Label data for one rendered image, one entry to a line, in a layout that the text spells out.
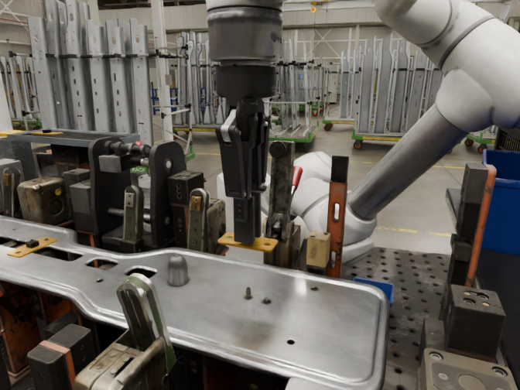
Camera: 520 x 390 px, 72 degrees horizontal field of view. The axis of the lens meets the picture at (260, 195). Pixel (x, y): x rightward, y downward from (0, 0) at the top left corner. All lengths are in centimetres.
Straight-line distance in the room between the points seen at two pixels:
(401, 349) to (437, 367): 59
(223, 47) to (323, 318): 38
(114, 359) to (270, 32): 39
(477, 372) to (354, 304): 21
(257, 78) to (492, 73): 51
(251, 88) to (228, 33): 6
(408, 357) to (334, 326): 47
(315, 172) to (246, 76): 76
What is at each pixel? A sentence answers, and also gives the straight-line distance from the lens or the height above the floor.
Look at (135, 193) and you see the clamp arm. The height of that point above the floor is 109.
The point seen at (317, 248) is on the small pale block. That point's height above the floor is 105.
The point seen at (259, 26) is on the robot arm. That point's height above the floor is 137.
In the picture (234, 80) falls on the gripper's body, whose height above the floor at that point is 132.
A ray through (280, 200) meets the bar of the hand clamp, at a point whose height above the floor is 111.
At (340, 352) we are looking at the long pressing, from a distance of 49.
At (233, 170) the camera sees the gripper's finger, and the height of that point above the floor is 121.
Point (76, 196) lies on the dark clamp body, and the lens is 95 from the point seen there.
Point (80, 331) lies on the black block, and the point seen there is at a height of 99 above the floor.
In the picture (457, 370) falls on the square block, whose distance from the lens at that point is 42.
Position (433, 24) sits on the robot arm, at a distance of 81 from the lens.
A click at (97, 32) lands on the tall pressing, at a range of 537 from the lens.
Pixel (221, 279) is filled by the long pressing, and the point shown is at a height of 100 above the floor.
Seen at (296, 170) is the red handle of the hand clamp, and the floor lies 114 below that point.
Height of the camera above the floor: 132
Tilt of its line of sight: 18 degrees down
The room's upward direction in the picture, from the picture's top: straight up
